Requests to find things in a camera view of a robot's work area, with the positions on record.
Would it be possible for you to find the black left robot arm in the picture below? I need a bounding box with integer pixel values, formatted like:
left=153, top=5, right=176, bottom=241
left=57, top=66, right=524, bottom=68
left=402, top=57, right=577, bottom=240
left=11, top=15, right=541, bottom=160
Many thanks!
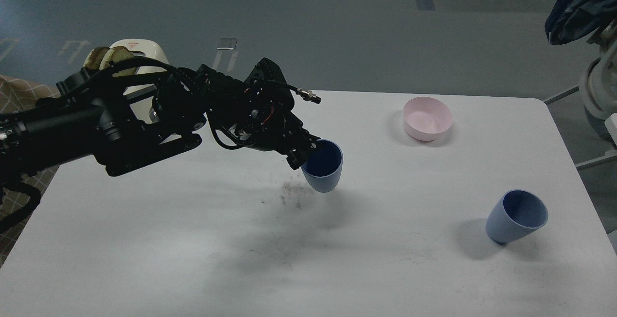
left=0, top=56, right=322, bottom=185

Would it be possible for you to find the white robot base right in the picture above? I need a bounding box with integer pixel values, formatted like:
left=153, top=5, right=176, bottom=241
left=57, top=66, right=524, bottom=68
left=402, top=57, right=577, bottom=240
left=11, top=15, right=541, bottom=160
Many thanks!
left=580, top=27, right=617, bottom=145

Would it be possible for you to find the bread slice front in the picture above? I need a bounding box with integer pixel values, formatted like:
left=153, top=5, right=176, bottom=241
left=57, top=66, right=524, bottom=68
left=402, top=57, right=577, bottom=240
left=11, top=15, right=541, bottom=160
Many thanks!
left=99, top=46, right=137, bottom=77

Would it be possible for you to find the black cable loop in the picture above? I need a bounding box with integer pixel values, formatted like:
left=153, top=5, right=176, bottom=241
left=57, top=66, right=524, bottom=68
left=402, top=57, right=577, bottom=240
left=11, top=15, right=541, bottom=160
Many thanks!
left=0, top=182, right=42, bottom=233

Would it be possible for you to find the bread slice back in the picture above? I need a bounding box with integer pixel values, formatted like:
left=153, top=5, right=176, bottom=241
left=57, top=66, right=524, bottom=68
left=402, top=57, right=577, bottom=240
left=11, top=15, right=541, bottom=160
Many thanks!
left=83, top=46, right=110, bottom=70

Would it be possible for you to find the dark blue cloth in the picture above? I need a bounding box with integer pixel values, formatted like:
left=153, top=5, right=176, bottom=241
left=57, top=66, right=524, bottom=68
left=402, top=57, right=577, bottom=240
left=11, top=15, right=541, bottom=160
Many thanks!
left=544, top=0, right=617, bottom=45

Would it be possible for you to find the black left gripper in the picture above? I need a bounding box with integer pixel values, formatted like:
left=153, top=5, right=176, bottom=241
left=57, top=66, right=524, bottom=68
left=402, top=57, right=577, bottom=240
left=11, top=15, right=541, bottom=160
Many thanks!
left=207, top=58, right=322, bottom=170

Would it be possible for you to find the blue cup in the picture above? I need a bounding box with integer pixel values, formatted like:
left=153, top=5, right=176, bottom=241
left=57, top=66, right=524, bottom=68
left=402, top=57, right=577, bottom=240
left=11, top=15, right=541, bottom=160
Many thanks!
left=485, top=189, right=549, bottom=244
left=300, top=139, right=344, bottom=193

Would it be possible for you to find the cream toaster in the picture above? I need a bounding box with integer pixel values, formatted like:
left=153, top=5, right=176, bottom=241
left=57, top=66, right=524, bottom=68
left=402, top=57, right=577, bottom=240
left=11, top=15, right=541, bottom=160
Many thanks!
left=110, top=39, right=168, bottom=123

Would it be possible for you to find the bread slice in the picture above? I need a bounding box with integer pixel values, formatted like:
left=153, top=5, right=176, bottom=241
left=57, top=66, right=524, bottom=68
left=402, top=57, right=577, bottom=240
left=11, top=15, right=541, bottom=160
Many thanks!
left=99, top=46, right=137, bottom=77
left=83, top=46, right=110, bottom=70

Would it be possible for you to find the pink bowl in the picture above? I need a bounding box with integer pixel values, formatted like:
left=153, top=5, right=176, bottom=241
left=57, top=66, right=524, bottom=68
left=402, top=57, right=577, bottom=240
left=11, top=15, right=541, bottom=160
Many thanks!
left=402, top=97, right=454, bottom=142

